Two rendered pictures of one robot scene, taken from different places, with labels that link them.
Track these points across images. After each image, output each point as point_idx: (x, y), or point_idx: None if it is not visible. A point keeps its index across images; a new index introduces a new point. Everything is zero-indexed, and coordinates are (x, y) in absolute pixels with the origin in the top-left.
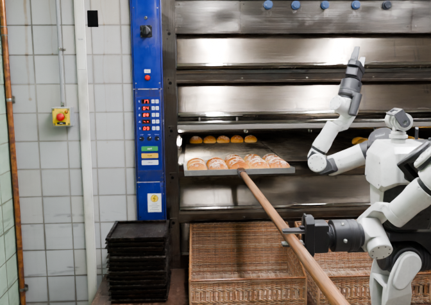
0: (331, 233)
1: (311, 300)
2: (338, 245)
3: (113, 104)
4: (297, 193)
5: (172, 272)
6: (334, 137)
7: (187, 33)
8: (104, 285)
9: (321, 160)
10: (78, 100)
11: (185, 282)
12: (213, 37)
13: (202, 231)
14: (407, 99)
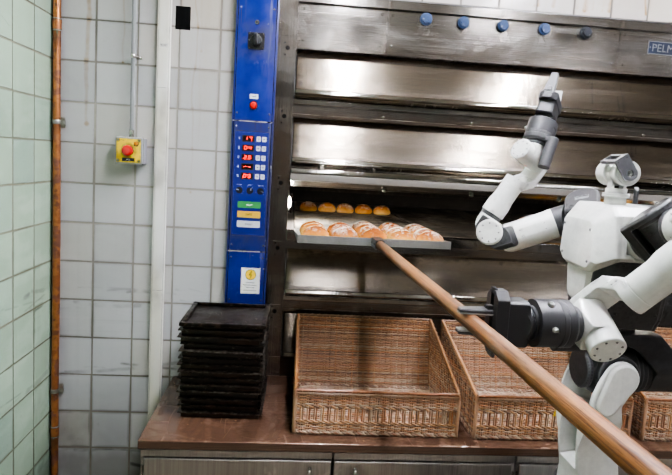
0: (534, 317)
1: (463, 428)
2: (545, 336)
3: (202, 139)
4: (448, 281)
5: (268, 379)
6: (515, 197)
7: (313, 49)
8: (172, 391)
9: (496, 229)
10: (154, 130)
11: (285, 394)
12: (347, 58)
13: (314, 325)
14: None
